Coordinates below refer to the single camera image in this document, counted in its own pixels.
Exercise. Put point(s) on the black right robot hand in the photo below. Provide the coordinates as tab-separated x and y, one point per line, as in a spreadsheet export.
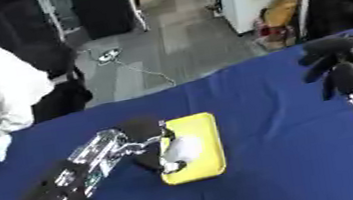
336	49

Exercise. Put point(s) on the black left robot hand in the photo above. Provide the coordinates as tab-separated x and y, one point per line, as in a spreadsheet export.
142	128

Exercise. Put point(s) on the white round soft object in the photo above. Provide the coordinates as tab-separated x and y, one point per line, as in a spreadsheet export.
185	148

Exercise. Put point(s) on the yellow bag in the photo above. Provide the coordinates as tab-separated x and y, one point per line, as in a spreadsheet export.
282	7

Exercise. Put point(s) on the yellow rectangular tray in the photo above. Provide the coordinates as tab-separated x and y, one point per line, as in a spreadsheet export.
203	165

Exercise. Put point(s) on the white power strip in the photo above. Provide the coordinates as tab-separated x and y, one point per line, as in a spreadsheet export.
108	55

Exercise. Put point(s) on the black office chair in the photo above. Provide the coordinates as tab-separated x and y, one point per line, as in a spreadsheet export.
61	96

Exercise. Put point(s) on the white cabinet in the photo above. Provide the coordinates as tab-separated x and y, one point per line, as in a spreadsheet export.
248	6

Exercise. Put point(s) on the black bin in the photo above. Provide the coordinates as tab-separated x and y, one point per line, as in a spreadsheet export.
103	9

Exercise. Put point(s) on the white frame leg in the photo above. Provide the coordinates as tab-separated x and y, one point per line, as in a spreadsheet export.
136	7

